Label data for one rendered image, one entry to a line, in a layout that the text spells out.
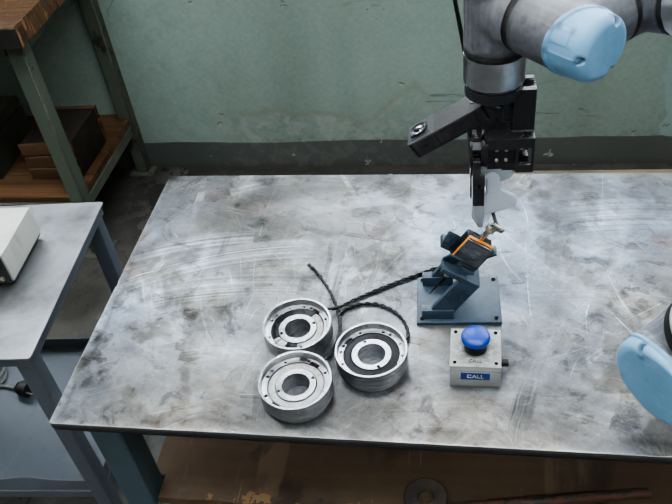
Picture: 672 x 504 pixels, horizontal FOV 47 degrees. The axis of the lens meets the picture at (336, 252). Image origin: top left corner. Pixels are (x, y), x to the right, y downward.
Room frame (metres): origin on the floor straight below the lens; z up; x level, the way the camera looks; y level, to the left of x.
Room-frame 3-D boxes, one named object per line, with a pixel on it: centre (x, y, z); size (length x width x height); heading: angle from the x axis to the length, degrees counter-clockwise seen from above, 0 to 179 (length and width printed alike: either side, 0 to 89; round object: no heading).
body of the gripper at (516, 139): (0.83, -0.23, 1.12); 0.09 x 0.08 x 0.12; 80
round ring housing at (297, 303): (0.81, 0.07, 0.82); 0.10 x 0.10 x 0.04
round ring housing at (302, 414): (0.70, 0.08, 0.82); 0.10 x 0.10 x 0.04
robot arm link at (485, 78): (0.83, -0.22, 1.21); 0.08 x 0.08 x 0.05
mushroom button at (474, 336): (0.70, -0.17, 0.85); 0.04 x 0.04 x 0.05
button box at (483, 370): (0.70, -0.18, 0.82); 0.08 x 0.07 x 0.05; 76
